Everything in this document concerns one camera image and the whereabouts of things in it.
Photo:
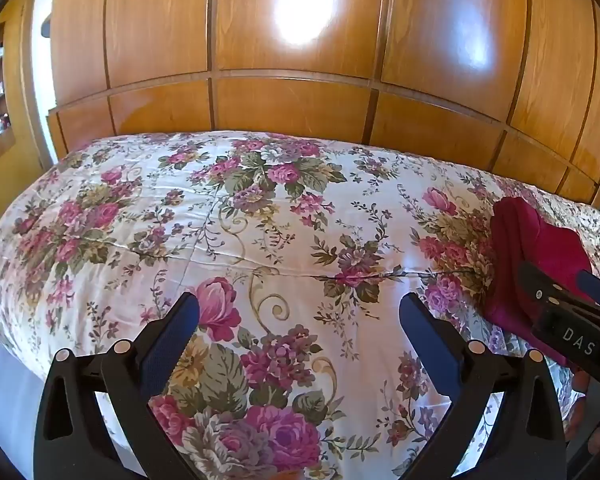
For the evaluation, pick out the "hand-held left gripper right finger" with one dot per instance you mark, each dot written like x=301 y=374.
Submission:
x=422 y=332

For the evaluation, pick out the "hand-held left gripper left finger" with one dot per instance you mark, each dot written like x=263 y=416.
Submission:
x=172 y=340

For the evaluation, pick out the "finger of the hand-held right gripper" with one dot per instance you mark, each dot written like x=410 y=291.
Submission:
x=537 y=280
x=596 y=287

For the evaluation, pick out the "dark red garment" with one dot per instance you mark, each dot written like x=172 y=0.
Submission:
x=527 y=255

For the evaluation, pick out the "person's right hand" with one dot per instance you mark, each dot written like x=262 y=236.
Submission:
x=580 y=410

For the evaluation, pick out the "floral bedspread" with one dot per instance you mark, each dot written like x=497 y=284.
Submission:
x=260 y=240

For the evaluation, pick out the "wooden wardrobe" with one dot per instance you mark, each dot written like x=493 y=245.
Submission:
x=300 y=50

